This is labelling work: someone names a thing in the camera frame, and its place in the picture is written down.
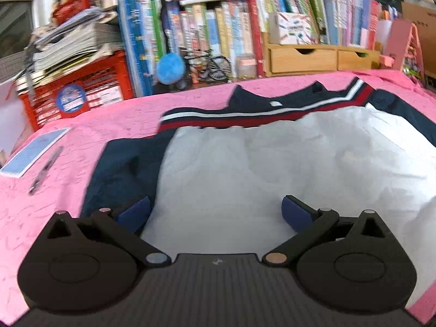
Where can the pink toy house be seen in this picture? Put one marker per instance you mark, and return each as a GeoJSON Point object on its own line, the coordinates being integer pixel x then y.
{"type": "Point", "coordinates": [402, 44]}

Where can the colourful printed white box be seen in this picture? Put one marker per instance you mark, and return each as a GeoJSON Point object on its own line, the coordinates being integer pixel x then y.
{"type": "Point", "coordinates": [294, 29]}

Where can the row of pastel books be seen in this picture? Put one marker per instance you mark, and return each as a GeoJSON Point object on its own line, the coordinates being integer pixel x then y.
{"type": "Point", "coordinates": [354, 20]}

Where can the row of tall children's books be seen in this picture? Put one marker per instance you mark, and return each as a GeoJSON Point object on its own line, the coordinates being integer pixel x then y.
{"type": "Point", "coordinates": [204, 30]}

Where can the blue plush ball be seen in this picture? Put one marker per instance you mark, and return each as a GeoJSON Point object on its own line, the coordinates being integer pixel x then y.
{"type": "Point", "coordinates": [170, 68]}

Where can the navy and white jacket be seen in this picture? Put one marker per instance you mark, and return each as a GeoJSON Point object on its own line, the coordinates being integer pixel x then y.
{"type": "Point", "coordinates": [255, 163]}

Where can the row of thin colourful books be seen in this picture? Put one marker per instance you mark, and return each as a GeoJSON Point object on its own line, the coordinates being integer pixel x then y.
{"type": "Point", "coordinates": [293, 0]}

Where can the pen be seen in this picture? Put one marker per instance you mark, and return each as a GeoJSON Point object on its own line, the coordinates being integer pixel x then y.
{"type": "Point", "coordinates": [46, 170]}

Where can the large red plastic crate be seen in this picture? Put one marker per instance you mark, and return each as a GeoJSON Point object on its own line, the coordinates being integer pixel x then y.
{"type": "Point", "coordinates": [102, 78]}

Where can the brown cardboard box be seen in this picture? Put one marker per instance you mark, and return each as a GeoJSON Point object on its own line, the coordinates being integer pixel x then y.
{"type": "Point", "coordinates": [425, 34]}

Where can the clear plastic box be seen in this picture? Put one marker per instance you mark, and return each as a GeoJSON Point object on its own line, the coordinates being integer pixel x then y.
{"type": "Point", "coordinates": [246, 68]}

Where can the miniature black bicycle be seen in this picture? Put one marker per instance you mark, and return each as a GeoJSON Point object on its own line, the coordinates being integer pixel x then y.
{"type": "Point", "coordinates": [211, 66]}

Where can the stack of magazines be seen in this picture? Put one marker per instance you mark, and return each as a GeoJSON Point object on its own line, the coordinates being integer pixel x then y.
{"type": "Point", "coordinates": [75, 44]}

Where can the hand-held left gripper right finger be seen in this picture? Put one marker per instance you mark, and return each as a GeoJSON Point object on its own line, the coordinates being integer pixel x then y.
{"type": "Point", "coordinates": [293, 211]}

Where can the white paper sheet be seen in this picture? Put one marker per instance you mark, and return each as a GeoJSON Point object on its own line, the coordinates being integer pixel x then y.
{"type": "Point", "coordinates": [12, 119]}

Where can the white framed window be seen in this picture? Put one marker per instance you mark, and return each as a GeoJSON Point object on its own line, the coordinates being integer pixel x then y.
{"type": "Point", "coordinates": [17, 17]}

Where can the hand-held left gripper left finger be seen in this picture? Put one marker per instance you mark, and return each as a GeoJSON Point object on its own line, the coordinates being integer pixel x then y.
{"type": "Point", "coordinates": [136, 211]}

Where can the wooden drawer organizer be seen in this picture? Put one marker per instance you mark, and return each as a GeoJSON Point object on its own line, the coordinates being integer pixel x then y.
{"type": "Point", "coordinates": [316, 61]}

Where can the small red basket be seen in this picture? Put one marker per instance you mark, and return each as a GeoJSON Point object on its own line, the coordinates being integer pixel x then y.
{"type": "Point", "coordinates": [73, 6]}

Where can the light blue notebook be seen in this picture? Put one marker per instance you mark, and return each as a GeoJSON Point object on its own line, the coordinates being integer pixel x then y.
{"type": "Point", "coordinates": [34, 151]}

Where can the pink bunny print blanket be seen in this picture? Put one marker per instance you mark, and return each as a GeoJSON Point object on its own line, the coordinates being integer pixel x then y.
{"type": "Point", "coordinates": [85, 119]}

